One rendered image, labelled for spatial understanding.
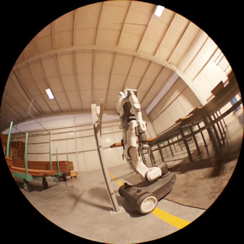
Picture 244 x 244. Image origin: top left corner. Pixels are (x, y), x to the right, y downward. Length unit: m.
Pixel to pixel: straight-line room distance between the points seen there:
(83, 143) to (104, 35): 9.71
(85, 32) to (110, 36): 1.62
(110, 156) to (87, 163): 2.55
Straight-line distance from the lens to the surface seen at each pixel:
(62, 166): 3.40
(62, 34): 6.89
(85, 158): 9.40
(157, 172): 1.06
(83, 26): 6.52
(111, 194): 0.93
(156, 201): 0.88
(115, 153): 9.42
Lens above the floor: 0.58
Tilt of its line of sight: 24 degrees up
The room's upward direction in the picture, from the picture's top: 16 degrees counter-clockwise
